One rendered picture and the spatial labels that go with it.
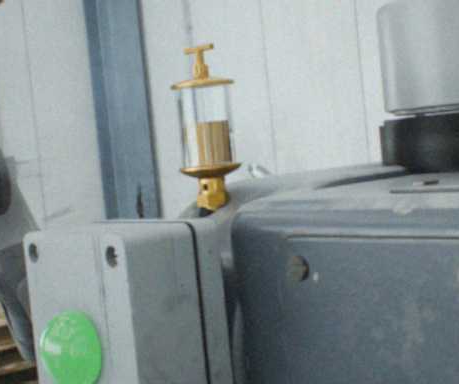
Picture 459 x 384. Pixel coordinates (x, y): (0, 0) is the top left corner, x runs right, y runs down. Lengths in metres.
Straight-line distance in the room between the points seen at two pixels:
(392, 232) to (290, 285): 0.05
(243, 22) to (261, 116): 0.79
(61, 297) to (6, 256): 0.47
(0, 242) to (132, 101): 8.17
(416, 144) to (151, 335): 0.16
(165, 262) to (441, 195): 0.11
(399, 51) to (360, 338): 0.17
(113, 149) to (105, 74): 0.70
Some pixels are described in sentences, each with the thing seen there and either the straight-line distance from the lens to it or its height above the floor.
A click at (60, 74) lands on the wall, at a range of 9.19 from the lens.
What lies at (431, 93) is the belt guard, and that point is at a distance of 0.46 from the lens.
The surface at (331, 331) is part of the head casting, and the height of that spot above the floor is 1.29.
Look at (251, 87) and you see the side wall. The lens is 8.12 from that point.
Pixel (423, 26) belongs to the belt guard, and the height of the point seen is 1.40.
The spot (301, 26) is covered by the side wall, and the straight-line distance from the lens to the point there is 7.69.
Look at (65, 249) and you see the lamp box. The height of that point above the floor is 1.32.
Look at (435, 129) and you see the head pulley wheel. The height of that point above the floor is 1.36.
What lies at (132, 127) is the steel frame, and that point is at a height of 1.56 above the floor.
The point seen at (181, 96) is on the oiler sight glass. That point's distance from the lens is 0.44.
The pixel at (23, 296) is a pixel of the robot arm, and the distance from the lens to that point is 0.83.
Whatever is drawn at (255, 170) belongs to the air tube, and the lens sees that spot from 0.52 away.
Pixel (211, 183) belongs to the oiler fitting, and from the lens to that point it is 0.44.
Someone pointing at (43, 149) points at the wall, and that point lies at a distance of 9.03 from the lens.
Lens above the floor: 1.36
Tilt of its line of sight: 3 degrees down
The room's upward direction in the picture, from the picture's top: 6 degrees counter-clockwise
